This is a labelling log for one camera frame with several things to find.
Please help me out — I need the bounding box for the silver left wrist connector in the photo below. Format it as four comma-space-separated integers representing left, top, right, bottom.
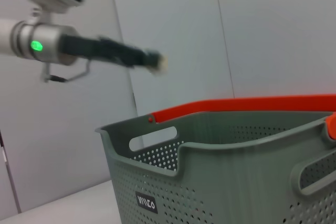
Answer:
39, 62, 53, 83

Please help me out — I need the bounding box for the thin left wrist cable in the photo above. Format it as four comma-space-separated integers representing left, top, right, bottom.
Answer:
48, 59, 92, 82

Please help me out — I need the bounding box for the red bin handle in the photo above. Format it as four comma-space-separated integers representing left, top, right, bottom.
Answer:
148, 94, 336, 141

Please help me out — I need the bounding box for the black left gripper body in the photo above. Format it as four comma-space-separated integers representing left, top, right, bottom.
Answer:
60, 34, 124, 65

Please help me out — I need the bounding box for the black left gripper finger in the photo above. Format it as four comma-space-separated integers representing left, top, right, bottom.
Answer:
98, 36, 161, 61
117, 56, 159, 72

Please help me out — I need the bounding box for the grey-green perforated storage bin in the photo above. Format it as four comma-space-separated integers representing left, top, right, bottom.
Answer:
94, 112, 336, 224

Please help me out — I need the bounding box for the white toy brick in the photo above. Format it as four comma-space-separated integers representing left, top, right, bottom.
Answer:
153, 55, 169, 74

